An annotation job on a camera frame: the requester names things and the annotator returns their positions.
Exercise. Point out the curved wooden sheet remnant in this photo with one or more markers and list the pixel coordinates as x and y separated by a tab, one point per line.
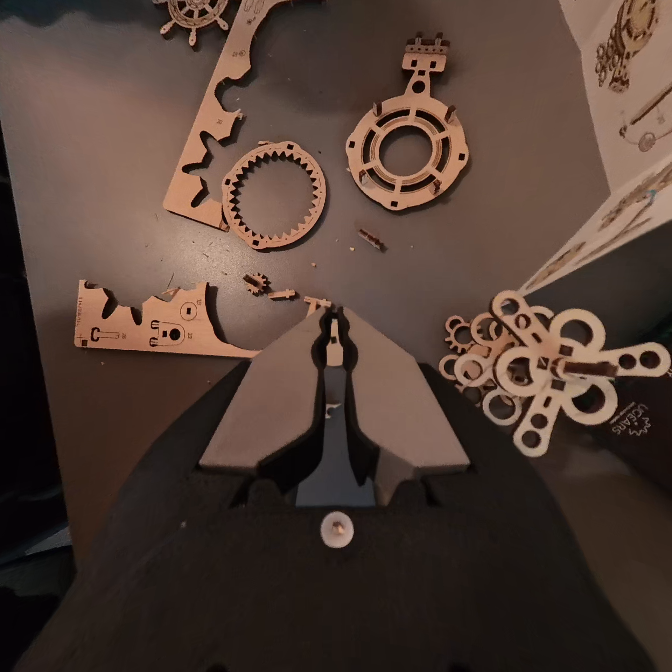
210	131

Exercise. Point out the wooden ship wheel part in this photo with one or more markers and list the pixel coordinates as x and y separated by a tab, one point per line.
191	18

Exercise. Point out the folded paper instruction booklet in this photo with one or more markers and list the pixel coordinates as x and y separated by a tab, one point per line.
630	78

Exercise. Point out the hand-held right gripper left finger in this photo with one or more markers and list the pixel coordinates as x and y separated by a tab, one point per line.
273	409

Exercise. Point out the small wooden gear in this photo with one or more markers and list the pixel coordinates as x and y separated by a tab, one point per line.
257	284

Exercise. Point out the round wooden frame assembly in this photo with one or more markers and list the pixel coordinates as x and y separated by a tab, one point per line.
367	157

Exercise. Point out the dark wooden pin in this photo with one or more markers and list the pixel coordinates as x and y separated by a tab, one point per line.
371	239

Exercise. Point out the long wooden sheet remnant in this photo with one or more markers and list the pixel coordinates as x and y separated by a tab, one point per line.
168	330

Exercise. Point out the black kit box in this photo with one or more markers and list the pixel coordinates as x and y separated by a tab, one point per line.
603	252

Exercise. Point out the small wooden pin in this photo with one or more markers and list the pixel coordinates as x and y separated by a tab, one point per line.
282	294
316	301

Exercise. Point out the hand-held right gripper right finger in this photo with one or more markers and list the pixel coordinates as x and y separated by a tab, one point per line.
399	409

